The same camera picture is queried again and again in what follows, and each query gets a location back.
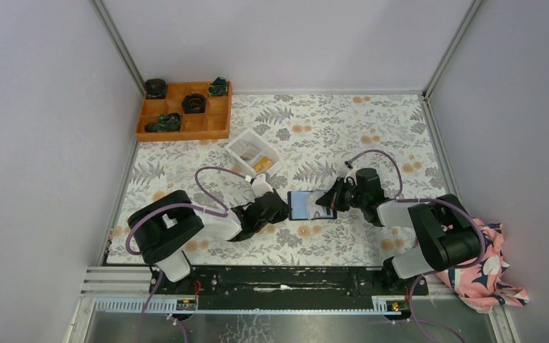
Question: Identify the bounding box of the pink patterned cloth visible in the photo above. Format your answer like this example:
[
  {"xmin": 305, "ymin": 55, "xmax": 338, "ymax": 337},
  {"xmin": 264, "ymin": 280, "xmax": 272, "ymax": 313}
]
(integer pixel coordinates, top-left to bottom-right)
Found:
[{"xmin": 436, "ymin": 219, "xmax": 529, "ymax": 314}]

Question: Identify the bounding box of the dark rolled item outside tray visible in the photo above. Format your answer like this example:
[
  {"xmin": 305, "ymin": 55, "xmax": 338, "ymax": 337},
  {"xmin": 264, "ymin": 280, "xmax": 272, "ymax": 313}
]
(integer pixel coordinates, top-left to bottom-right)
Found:
[{"xmin": 144, "ymin": 79, "xmax": 167, "ymax": 99}]

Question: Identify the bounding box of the slotted white cable duct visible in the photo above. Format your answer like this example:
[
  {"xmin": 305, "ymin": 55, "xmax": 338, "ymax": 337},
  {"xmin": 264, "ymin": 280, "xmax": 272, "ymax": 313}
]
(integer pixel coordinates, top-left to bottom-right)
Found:
[{"xmin": 94, "ymin": 295, "xmax": 403, "ymax": 316}]

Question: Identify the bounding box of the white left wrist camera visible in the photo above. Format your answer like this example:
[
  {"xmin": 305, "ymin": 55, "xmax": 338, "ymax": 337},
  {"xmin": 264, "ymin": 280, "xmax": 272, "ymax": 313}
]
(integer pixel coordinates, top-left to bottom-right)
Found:
[{"xmin": 245, "ymin": 173, "xmax": 274, "ymax": 198}]

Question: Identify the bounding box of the black red rolled item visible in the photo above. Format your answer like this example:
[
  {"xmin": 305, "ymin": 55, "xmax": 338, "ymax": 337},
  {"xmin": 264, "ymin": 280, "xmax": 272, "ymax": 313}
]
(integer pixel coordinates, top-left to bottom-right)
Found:
[{"xmin": 181, "ymin": 93, "xmax": 207, "ymax": 114}]

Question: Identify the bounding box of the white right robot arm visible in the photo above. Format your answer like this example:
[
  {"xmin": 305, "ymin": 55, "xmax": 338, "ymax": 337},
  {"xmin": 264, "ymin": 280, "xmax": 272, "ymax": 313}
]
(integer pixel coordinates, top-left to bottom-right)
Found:
[{"xmin": 315, "ymin": 168, "xmax": 485, "ymax": 294}]

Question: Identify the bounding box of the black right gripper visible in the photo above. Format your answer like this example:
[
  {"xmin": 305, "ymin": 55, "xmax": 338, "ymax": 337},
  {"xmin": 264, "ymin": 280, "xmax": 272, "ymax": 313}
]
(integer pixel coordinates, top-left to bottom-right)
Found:
[{"xmin": 315, "ymin": 177, "xmax": 366, "ymax": 213}]

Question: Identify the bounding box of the dark green rolled item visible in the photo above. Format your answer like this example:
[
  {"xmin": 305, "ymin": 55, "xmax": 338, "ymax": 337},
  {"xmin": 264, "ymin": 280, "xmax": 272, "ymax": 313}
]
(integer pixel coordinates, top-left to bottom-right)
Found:
[
  {"xmin": 144, "ymin": 112, "xmax": 182, "ymax": 133},
  {"xmin": 208, "ymin": 77, "xmax": 229, "ymax": 97}
]

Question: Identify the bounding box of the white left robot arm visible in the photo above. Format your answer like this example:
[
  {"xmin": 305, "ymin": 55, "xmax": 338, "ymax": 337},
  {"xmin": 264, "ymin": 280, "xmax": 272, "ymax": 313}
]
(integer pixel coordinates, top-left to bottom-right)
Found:
[{"xmin": 126, "ymin": 190, "xmax": 291, "ymax": 294}]

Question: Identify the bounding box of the orange card in box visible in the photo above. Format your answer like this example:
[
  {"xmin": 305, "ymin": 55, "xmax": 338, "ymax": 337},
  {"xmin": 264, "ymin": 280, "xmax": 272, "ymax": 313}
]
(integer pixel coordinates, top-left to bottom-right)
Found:
[{"xmin": 252, "ymin": 156, "xmax": 274, "ymax": 173}]

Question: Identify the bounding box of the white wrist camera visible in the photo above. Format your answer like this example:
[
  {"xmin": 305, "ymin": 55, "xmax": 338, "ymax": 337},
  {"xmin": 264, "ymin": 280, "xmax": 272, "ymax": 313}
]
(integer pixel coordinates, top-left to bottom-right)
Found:
[
  {"xmin": 245, "ymin": 173, "xmax": 274, "ymax": 198},
  {"xmin": 344, "ymin": 160, "xmax": 356, "ymax": 184}
]

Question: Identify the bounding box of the orange compartment tray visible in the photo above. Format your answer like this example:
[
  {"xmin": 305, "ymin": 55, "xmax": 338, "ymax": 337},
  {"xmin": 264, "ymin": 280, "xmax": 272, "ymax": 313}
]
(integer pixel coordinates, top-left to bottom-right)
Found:
[{"xmin": 135, "ymin": 81, "xmax": 232, "ymax": 142}]

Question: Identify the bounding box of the white patterned card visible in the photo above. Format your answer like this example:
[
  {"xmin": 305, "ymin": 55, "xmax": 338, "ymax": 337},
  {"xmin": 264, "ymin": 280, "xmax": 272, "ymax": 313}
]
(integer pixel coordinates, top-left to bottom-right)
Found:
[{"xmin": 305, "ymin": 192, "xmax": 323, "ymax": 220}]

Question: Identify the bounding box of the black metal base rail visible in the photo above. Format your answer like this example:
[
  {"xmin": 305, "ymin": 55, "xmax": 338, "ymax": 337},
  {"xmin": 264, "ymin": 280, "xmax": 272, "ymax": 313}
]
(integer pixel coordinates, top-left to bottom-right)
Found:
[{"xmin": 149, "ymin": 265, "xmax": 429, "ymax": 308}]

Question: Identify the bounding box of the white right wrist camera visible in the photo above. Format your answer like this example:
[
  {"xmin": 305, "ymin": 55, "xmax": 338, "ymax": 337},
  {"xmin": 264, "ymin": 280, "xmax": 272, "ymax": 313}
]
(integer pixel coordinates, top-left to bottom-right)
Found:
[{"xmin": 344, "ymin": 160, "xmax": 356, "ymax": 184}]

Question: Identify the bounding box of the dark green rolled item front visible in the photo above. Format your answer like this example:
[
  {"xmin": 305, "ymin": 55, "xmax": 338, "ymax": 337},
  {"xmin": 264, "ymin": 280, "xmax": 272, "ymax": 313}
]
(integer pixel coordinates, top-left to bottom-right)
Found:
[{"xmin": 144, "ymin": 112, "xmax": 182, "ymax": 133}]

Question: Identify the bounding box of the floral paper table mat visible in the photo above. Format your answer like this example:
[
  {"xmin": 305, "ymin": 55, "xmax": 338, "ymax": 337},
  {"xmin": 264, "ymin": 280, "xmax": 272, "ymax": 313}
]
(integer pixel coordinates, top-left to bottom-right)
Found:
[{"xmin": 105, "ymin": 94, "xmax": 445, "ymax": 266}]

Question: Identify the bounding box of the white plastic card box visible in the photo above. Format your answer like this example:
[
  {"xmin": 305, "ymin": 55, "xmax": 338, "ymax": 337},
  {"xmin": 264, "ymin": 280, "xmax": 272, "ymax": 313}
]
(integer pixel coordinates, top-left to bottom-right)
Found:
[{"xmin": 224, "ymin": 129, "xmax": 282, "ymax": 177}]

